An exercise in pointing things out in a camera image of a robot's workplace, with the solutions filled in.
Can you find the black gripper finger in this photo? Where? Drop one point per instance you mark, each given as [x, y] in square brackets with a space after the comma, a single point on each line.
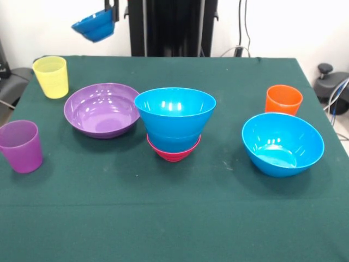
[116, 11]
[108, 5]

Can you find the small dark blue bowl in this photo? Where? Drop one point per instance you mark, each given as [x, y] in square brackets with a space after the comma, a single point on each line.
[96, 28]

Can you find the wide purple bowl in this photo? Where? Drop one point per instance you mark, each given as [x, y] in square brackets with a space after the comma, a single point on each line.
[98, 114]

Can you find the large blue bowl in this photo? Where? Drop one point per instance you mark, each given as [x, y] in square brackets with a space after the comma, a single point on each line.
[282, 147]
[174, 109]

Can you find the translucent light blue bowl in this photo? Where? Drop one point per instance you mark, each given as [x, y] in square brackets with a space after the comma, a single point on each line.
[174, 143]

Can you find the small red bowl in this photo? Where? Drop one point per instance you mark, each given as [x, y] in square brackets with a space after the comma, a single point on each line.
[171, 155]

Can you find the yellow cup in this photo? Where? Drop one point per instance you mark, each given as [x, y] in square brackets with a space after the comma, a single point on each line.
[51, 79]

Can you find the grey padded chair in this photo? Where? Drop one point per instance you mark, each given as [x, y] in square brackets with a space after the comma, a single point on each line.
[12, 82]

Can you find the black power plug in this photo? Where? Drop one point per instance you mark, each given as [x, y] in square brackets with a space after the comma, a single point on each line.
[239, 51]

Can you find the purple cup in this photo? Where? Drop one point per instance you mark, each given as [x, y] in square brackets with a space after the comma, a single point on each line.
[21, 150]

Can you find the orange cup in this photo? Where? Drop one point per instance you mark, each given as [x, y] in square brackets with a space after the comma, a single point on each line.
[283, 102]

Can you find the dark green tablecloth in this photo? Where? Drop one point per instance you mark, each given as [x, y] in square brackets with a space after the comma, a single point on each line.
[169, 207]

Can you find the dark grey chair base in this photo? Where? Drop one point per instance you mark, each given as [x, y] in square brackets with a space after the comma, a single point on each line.
[330, 87]

